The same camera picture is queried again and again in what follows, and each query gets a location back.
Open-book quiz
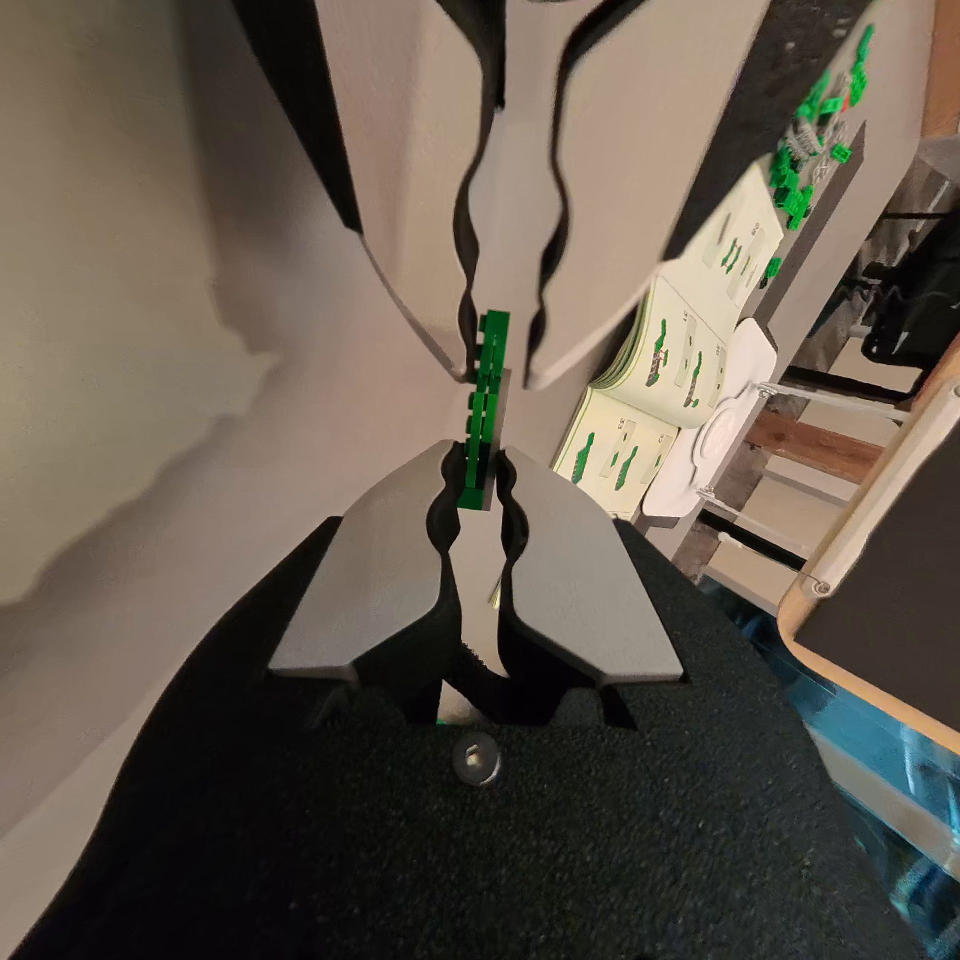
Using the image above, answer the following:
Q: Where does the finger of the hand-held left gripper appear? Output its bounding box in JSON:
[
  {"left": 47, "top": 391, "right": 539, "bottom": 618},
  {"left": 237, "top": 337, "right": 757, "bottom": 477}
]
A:
[
  {"left": 311, "top": 0, "right": 505, "bottom": 385},
  {"left": 523, "top": 0, "right": 772, "bottom": 391}
]

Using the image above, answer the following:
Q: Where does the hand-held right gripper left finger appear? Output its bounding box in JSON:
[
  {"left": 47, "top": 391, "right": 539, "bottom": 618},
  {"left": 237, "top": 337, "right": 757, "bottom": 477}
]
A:
[{"left": 267, "top": 438, "right": 462, "bottom": 684}]

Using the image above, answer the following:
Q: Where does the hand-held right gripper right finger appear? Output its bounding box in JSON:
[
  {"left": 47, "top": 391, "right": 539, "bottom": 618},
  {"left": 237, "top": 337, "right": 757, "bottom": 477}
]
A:
[{"left": 495, "top": 447, "right": 685, "bottom": 687}]

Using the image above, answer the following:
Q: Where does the pile of green toy bricks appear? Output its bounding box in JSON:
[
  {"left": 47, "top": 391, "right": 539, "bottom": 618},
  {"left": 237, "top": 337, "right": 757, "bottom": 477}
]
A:
[{"left": 759, "top": 22, "right": 879, "bottom": 290}]

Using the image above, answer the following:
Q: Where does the green and grey brick assembly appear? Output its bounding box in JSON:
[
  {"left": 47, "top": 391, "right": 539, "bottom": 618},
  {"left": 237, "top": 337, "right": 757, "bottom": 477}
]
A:
[{"left": 457, "top": 309, "right": 513, "bottom": 513}]

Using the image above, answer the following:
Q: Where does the white desk with wooden edge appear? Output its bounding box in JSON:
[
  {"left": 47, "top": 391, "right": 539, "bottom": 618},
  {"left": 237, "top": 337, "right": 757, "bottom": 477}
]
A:
[{"left": 918, "top": 0, "right": 960, "bottom": 144}]

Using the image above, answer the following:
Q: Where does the open instruction booklet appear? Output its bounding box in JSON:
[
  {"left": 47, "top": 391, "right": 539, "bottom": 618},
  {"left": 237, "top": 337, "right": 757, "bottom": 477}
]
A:
[{"left": 551, "top": 161, "right": 785, "bottom": 522}]

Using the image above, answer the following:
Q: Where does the white stand base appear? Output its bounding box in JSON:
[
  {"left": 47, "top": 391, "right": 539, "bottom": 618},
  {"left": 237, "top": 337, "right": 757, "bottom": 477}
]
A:
[{"left": 641, "top": 318, "right": 920, "bottom": 526}]

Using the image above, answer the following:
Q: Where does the black panel with wooden frame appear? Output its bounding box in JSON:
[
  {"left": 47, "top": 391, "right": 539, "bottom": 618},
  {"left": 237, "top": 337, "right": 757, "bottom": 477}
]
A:
[{"left": 776, "top": 375, "right": 960, "bottom": 736}]

